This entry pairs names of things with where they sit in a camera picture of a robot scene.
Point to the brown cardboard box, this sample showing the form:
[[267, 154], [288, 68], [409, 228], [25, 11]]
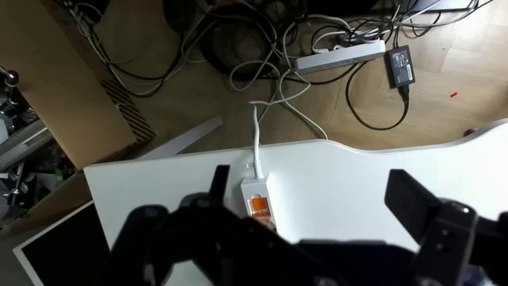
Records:
[[88, 114]]

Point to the black power adapter brick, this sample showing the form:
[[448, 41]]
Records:
[[401, 68]]

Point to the white power strip on table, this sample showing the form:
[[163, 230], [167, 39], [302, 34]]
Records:
[[256, 200]]

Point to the black monitor with white frame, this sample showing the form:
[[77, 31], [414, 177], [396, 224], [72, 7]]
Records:
[[67, 254]]

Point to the grey power strip on floor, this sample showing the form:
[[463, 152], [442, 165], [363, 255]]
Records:
[[340, 58]]

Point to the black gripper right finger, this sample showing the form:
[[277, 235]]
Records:
[[452, 236]]

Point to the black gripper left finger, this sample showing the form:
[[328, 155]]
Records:
[[228, 251]]

